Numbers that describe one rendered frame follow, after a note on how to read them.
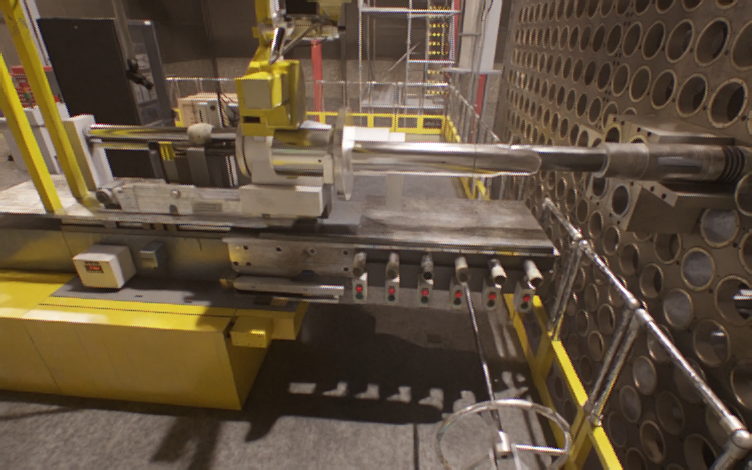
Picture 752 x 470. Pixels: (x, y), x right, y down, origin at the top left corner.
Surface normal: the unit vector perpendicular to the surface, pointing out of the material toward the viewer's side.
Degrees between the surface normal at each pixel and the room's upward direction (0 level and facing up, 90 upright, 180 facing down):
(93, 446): 0
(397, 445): 0
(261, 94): 90
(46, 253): 90
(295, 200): 90
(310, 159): 90
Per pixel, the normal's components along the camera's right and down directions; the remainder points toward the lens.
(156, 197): -0.07, 0.47
